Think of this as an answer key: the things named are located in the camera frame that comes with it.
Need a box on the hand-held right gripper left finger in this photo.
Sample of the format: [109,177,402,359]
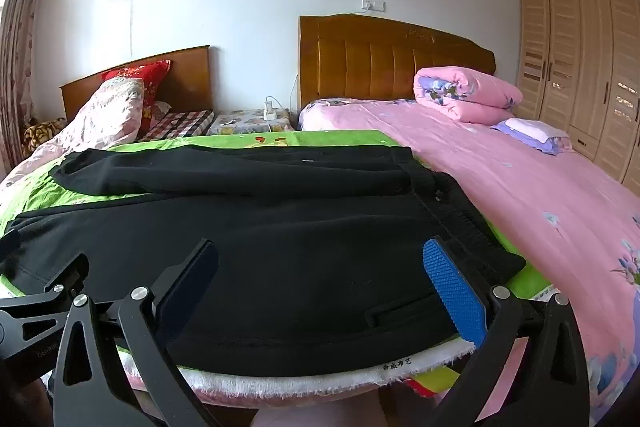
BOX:
[52,238,219,427]

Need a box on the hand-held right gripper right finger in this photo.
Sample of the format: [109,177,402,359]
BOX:
[422,237,591,427]

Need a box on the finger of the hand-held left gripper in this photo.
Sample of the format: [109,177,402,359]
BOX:
[0,253,90,360]

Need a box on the black sweatshirt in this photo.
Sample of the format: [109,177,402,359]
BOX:
[0,146,527,378]

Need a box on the plaid bed sheet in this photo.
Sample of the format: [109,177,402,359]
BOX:
[137,108,215,142]

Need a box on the nightstand with floral cloth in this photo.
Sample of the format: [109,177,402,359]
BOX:
[207,108,296,136]

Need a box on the purple and white pillow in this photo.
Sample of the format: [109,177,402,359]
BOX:
[490,117,572,156]

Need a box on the pale pink floral quilt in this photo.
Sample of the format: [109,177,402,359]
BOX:
[0,77,146,192]

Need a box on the brown patterned blanket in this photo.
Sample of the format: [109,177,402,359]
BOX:
[22,117,67,152]

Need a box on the green printed blanket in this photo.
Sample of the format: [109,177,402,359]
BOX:
[0,129,566,405]

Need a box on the folded pink floral quilt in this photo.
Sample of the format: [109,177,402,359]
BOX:
[413,66,524,124]

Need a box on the small plain wooden headboard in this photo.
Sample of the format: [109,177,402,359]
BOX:
[60,45,215,120]

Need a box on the red patterned pillow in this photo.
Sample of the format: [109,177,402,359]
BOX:
[101,60,172,132]

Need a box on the large padded wooden headboard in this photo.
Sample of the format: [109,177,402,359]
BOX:
[298,13,497,112]

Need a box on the pink patterned curtain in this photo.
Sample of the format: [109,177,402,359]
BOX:
[0,0,58,172]

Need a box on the light wooden wardrobe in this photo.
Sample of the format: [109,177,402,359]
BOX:
[515,0,640,195]

